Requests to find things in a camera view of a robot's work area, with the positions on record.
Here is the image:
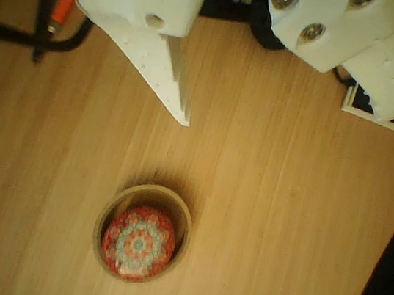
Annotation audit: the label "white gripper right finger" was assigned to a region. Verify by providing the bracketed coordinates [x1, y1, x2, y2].
[251, 0, 394, 123]

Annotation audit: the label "orange-handled screwdriver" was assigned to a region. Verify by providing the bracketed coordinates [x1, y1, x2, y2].
[46, 0, 75, 39]

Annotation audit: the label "red-handled scissors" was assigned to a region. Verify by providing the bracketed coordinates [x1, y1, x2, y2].
[23, 0, 62, 67]

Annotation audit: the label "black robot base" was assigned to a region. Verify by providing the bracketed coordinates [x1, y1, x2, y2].
[194, 0, 294, 53]

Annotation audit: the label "thick black cable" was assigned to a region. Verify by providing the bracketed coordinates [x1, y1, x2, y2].
[0, 2, 95, 59]

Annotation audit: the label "thin black cord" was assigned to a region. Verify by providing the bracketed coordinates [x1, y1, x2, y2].
[330, 63, 357, 87]

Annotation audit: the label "red mandala patterned ball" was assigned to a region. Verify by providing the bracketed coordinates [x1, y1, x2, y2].
[97, 200, 180, 285]

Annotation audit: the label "beige tape roll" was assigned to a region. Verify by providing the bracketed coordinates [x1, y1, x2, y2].
[87, 176, 199, 291]

